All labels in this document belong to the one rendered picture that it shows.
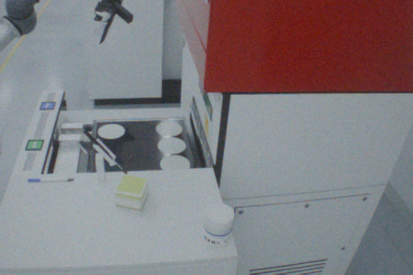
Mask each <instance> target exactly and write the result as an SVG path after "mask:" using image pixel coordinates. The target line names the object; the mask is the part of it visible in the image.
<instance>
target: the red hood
mask: <svg viewBox="0 0 413 275"><path fill-rule="evenodd" d="M175 10H176V14H177V16H178V19H179V21H180V24H181V28H182V30H183V31H184V35H185V40H186V42H187V45H188V47H189V50H190V54H191V56H192V59H193V62H194V64H195V68H196V70H197V73H198V76H199V78H200V81H201V84H202V86H203V89H204V91H205V93H219V92H253V91H270V92H297V91H337V92H339V91H413V0H175Z"/></svg>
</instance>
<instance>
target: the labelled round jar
mask: <svg viewBox="0 0 413 275"><path fill-rule="evenodd" d="M234 216H235V213H234V211H233V209H232V208H231V207H229V206H227V205H226V204H224V203H214V204H211V205H209V206H208V207H207V208H206V211H205V215H204V228H203V237H202V238H203V241H204V243H205V244H206V245H207V246H209V247H210V248H214V249H221V248H224V247H226V246H227V245H228V244H229V242H230V239H231V235H232V227H233V221H234Z"/></svg>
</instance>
